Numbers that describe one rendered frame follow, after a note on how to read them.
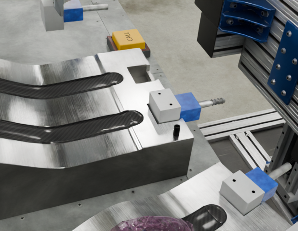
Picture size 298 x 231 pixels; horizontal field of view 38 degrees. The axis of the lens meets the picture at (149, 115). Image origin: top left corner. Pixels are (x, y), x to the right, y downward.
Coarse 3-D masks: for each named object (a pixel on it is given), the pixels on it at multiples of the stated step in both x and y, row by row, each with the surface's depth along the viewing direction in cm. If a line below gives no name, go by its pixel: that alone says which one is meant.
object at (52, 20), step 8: (40, 0) 83; (48, 0) 82; (72, 0) 86; (40, 8) 86; (48, 8) 81; (64, 8) 83; (72, 8) 84; (80, 8) 84; (88, 8) 86; (96, 8) 87; (104, 8) 87; (48, 16) 82; (56, 16) 83; (64, 16) 84; (72, 16) 84; (80, 16) 85; (48, 24) 83; (56, 24) 84
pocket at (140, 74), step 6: (132, 66) 80; (138, 66) 81; (144, 66) 81; (132, 72) 81; (138, 72) 82; (144, 72) 82; (132, 78) 82; (138, 78) 82; (144, 78) 82; (150, 78) 80
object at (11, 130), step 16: (0, 80) 71; (80, 80) 77; (96, 80) 77; (112, 80) 77; (32, 96) 73; (48, 96) 74; (128, 112) 71; (0, 128) 62; (16, 128) 64; (32, 128) 66; (48, 128) 67; (64, 128) 68; (80, 128) 68; (96, 128) 68; (112, 128) 68
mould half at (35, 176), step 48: (0, 96) 68; (96, 96) 73; (144, 96) 74; (0, 144) 59; (48, 144) 64; (96, 144) 65; (144, 144) 65; (192, 144) 68; (0, 192) 60; (48, 192) 64; (96, 192) 68
